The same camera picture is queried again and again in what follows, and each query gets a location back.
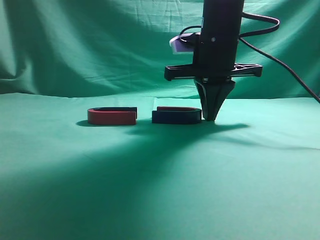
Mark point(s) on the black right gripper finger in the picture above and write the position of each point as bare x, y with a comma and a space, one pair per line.
203, 98

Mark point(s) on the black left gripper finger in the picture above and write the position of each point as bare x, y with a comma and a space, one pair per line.
216, 94

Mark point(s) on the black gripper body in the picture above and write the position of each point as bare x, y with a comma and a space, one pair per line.
214, 59

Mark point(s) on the red and blue horseshoe magnet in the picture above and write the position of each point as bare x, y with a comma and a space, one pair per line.
176, 115

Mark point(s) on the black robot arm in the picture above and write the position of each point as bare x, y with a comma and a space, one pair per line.
221, 20

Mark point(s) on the green cloth backdrop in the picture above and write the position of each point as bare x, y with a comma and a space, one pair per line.
253, 174

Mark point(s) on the white purple wrist camera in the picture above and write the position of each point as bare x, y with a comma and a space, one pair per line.
184, 43

